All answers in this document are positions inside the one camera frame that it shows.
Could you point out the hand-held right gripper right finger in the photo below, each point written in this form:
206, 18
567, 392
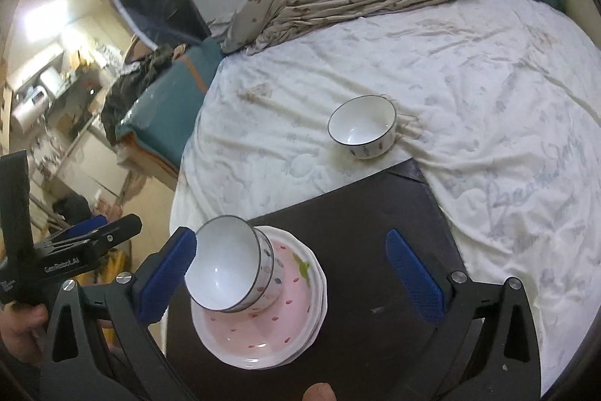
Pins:
413, 276

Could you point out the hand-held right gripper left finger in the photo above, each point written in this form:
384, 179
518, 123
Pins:
164, 274

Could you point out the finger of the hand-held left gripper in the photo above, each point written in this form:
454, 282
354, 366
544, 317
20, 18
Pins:
87, 225
122, 229

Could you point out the person's left hand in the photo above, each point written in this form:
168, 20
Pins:
21, 328

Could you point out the black garment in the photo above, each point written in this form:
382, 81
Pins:
73, 208

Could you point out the yellow wooden chair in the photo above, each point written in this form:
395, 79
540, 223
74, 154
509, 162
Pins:
115, 265

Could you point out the black board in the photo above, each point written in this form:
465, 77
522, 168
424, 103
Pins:
366, 241

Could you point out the white kitchen appliance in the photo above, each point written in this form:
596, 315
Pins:
30, 107

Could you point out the dark clothes pile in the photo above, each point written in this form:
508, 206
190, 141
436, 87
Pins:
136, 86

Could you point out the person's toe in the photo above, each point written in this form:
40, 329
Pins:
319, 394

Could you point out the white bed sheet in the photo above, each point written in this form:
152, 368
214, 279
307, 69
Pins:
469, 100

